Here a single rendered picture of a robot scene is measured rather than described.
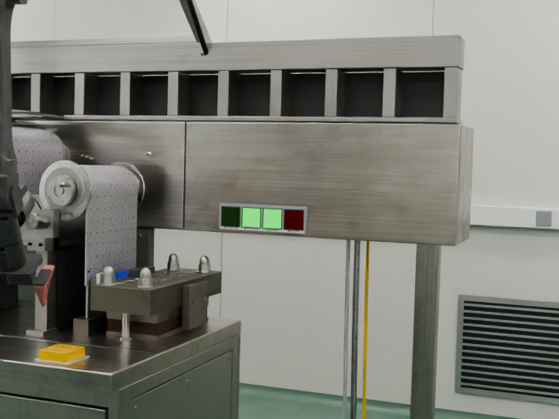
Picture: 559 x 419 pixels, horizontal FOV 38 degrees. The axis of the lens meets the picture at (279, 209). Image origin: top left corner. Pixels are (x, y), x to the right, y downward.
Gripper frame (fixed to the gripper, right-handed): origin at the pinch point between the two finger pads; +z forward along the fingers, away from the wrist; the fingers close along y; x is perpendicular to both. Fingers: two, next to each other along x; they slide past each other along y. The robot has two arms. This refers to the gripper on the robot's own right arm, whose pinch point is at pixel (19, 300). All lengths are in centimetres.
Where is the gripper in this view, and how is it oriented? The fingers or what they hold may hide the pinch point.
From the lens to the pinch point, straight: 169.1
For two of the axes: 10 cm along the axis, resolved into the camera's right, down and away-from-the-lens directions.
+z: 0.0, 8.4, 5.4
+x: -0.6, 5.4, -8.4
